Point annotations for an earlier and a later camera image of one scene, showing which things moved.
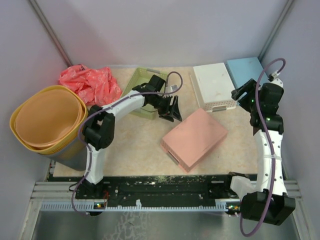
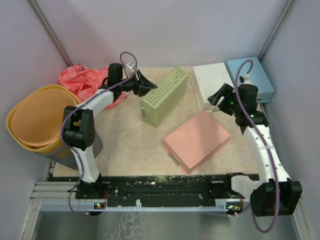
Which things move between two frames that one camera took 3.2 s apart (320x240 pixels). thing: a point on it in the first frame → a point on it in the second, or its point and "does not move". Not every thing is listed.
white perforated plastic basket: [213, 86] does not move
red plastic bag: [98, 86] does not move
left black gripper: [175, 112] → [146, 83]
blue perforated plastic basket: [242, 70] does not move
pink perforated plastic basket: [194, 140] does not move
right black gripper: [250, 88] → [224, 91]
